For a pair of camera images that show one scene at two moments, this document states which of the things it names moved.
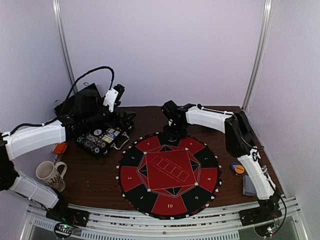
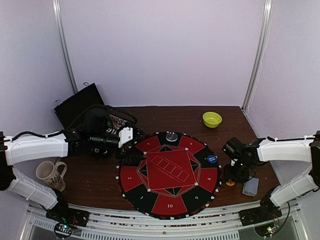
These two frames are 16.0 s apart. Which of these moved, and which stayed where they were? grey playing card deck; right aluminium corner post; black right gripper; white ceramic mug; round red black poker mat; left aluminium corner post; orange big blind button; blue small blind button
Moved: orange big blind button; black right gripper; blue small blind button
Stayed: right aluminium corner post; left aluminium corner post; grey playing card deck; round red black poker mat; white ceramic mug
